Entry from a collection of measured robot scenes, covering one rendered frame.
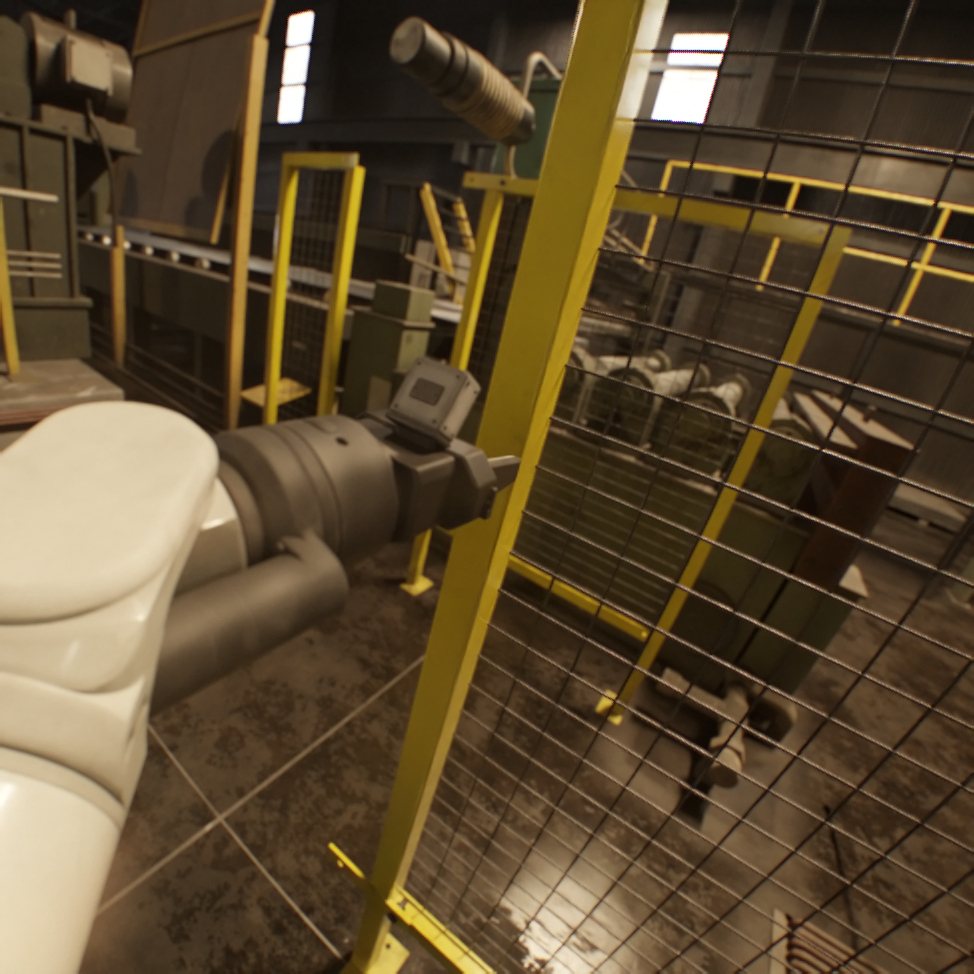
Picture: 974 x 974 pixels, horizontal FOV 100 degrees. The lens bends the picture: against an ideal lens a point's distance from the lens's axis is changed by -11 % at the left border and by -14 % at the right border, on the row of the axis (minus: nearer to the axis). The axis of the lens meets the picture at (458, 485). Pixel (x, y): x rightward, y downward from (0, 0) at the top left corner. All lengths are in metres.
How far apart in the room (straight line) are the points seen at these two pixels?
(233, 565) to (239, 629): 0.04
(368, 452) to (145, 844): 1.51
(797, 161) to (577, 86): 10.51
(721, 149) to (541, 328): 10.74
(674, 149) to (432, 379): 11.03
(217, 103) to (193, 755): 3.91
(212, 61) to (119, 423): 4.36
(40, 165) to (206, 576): 3.49
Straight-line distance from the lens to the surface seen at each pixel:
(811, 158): 10.94
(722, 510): 1.70
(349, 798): 1.68
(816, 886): 2.21
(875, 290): 11.36
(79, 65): 3.75
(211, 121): 4.24
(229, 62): 4.31
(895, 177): 10.93
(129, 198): 5.21
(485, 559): 0.48
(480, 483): 0.29
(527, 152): 2.31
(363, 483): 0.24
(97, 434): 0.20
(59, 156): 3.67
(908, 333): 4.92
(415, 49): 1.65
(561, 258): 0.41
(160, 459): 0.18
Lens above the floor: 1.46
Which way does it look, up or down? 24 degrees down
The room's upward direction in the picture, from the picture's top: 13 degrees clockwise
